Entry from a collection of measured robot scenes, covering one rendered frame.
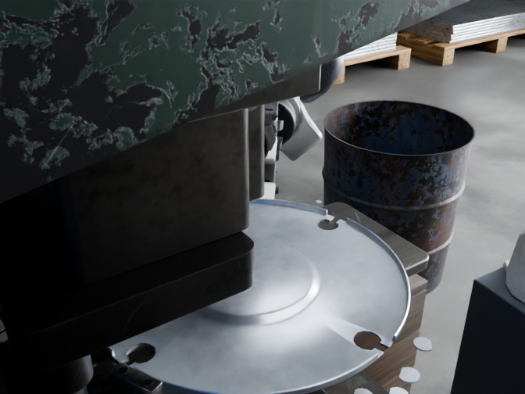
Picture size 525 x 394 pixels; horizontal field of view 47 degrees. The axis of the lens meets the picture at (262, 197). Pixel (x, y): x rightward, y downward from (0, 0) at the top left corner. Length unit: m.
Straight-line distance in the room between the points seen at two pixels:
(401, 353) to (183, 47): 1.23
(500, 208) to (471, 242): 0.30
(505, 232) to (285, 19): 2.07
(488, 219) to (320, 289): 1.81
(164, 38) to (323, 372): 0.32
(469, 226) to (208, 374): 1.86
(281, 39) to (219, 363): 0.30
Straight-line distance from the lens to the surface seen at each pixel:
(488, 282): 1.19
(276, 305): 0.52
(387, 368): 1.40
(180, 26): 0.21
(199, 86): 0.22
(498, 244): 2.19
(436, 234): 1.75
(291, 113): 0.89
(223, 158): 0.39
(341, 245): 0.61
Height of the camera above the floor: 1.11
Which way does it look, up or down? 29 degrees down
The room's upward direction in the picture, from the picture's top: straight up
